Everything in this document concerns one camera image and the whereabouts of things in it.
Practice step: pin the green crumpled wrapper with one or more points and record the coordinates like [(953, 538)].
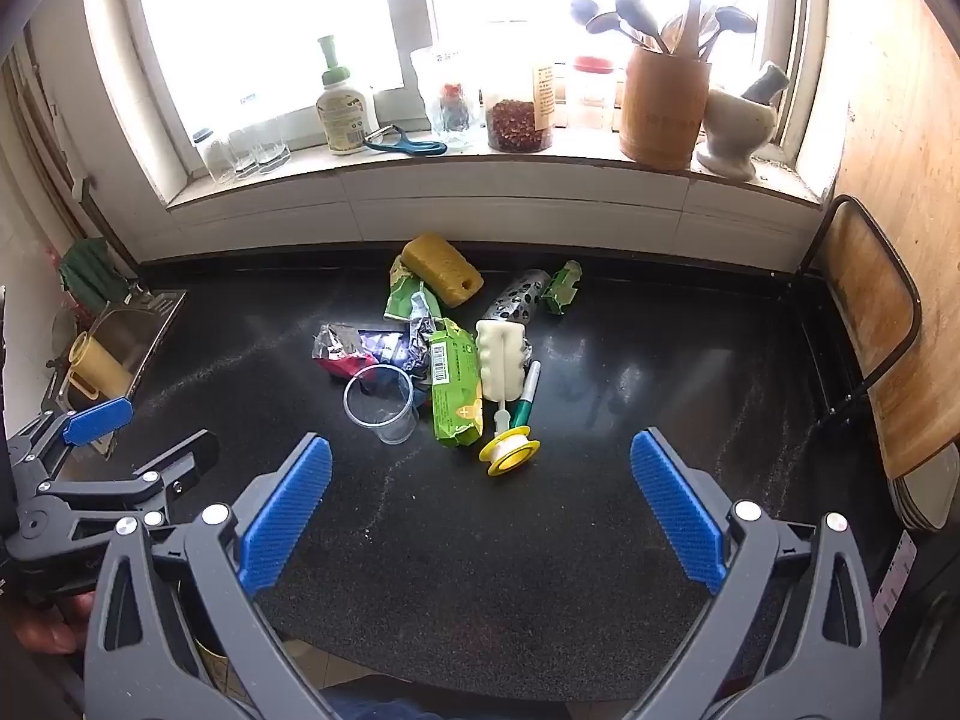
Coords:
[(401, 300)]

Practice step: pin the small lidded glass jar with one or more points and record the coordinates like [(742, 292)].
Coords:
[(215, 157)]

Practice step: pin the perforated metal tube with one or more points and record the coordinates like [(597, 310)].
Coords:
[(517, 298)]

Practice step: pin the jar of dried chilies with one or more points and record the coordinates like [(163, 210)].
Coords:
[(517, 124)]

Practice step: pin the window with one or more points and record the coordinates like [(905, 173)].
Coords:
[(262, 15)]

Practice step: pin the yellow sponge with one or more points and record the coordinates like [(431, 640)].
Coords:
[(442, 270)]

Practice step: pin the wooden utensil holder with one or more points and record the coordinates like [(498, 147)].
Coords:
[(664, 112)]

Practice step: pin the white stone pestle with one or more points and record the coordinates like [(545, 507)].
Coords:
[(769, 79)]

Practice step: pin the green cloth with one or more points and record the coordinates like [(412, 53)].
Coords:
[(90, 270)]

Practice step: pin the steel sink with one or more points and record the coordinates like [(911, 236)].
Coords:
[(127, 330)]

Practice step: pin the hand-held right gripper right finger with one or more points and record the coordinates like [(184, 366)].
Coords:
[(679, 510)]

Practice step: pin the clear drinking glass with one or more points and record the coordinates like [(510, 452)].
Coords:
[(246, 151), (274, 146)]

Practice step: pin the white stone mortar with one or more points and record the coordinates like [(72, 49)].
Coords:
[(731, 131)]

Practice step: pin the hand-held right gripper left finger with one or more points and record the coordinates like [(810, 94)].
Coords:
[(289, 517)]

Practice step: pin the green marker pen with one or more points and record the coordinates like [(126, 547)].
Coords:
[(526, 397)]

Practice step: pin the plastic jar with red lid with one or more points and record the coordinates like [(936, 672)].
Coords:
[(592, 97)]

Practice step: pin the bunch of spoons and ladles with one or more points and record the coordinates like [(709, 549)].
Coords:
[(637, 11)]

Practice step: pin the yellow plastic cup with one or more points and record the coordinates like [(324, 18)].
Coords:
[(97, 371)]

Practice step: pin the white soap bottle green pump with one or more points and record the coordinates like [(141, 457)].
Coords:
[(345, 112)]

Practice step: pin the clear plastic cup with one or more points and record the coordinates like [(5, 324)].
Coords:
[(397, 427)]

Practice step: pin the person's left hand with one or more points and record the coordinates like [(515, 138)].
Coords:
[(45, 630)]

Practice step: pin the silver foil wrapper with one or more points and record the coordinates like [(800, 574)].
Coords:
[(337, 341)]

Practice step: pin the stack of plates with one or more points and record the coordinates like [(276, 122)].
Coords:
[(930, 491)]

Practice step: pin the yellow tape roll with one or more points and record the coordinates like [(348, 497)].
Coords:
[(512, 450)]

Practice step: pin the small green carton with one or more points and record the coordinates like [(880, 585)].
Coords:
[(561, 291)]

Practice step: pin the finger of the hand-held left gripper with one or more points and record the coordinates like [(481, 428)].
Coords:
[(97, 420), (176, 465)]

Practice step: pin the purple wrapper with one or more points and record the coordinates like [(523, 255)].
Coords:
[(390, 349)]

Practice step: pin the wooden cutting board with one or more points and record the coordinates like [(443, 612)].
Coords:
[(877, 315)]

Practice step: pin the green snack box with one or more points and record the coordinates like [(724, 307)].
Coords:
[(457, 390)]

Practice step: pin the person's blue trousers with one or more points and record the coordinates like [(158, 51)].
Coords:
[(375, 709)]

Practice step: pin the white sponge brush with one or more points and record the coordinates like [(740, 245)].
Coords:
[(501, 352)]

